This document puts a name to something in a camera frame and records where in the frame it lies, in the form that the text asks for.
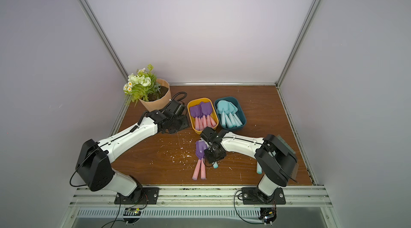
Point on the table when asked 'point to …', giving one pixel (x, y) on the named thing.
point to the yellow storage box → (202, 114)
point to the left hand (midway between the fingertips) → (190, 124)
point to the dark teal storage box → (240, 112)
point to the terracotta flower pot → (160, 98)
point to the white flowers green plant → (143, 85)
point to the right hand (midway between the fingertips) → (208, 153)
